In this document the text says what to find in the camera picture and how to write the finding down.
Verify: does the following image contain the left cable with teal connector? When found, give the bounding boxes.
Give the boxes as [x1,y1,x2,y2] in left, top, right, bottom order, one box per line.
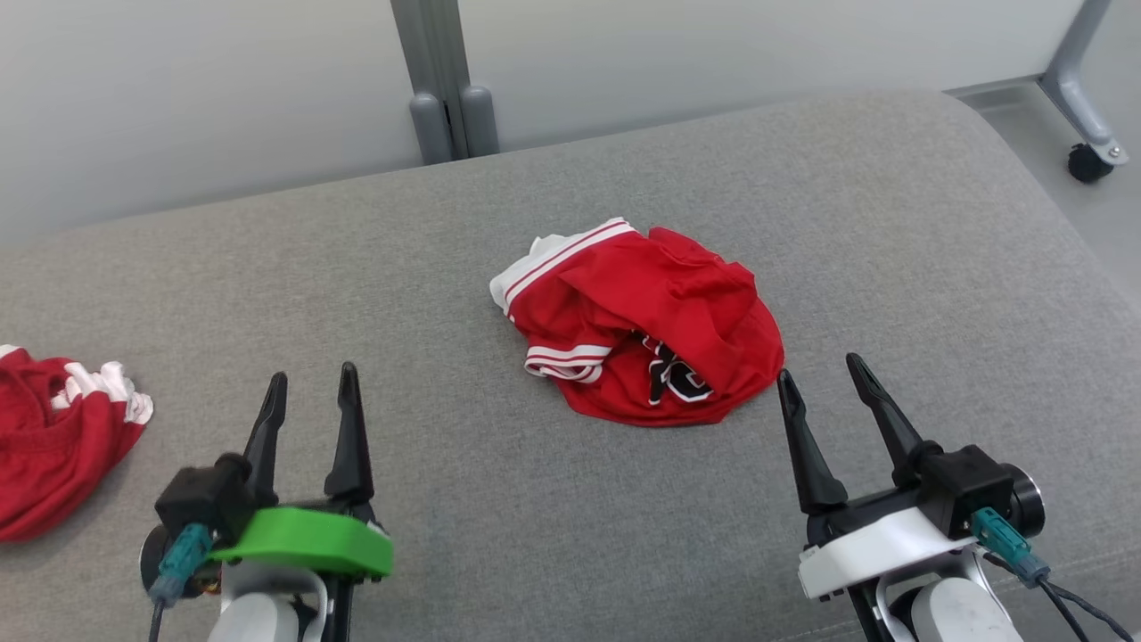
[147,523,215,642]

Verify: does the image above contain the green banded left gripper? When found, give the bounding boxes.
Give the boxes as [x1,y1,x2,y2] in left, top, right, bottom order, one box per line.
[207,361,394,585]

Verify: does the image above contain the grey partition foot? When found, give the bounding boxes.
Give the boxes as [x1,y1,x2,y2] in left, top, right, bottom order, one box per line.
[945,0,1129,166]

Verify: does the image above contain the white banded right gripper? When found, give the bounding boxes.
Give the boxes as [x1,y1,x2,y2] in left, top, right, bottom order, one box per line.
[776,353,979,601]

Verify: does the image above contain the grey partition post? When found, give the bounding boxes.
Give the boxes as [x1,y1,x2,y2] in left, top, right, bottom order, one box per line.
[390,0,500,167]

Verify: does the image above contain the right cable with teal connector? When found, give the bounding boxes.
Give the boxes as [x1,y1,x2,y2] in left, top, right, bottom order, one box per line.
[970,506,1141,642]

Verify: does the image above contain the cable with teal connector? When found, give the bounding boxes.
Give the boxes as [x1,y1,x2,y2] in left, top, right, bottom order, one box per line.
[970,506,1141,642]
[147,523,215,642]

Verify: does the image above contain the red jersey with white trim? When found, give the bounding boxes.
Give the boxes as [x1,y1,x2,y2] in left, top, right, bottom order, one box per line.
[488,217,785,428]

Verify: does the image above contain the black caster wheel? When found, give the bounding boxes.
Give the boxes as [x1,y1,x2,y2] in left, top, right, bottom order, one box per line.
[1068,143,1115,185]

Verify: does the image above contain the red shorts with white stripes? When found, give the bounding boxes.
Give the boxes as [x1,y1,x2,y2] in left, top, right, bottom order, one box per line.
[0,344,154,544]

